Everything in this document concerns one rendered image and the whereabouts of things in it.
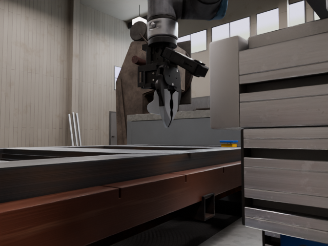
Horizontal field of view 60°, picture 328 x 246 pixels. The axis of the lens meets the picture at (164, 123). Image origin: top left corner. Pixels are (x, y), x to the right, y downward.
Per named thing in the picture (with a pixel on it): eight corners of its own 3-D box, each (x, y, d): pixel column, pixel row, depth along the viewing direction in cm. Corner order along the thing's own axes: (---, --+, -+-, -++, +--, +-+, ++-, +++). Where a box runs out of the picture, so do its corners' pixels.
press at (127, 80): (102, 187, 533) (104, 23, 551) (153, 178, 642) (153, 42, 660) (168, 198, 431) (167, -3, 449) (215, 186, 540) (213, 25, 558)
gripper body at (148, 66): (155, 93, 75) (155, 49, 76) (183, 91, 70) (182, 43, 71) (136, 90, 69) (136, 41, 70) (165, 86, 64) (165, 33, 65)
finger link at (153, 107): (151, 128, 71) (151, 91, 71) (171, 127, 67) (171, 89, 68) (143, 127, 68) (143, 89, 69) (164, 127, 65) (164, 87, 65)
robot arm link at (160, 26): (183, 26, 71) (165, 14, 65) (183, 43, 71) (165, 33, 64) (159, 32, 75) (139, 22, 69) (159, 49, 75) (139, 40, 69)
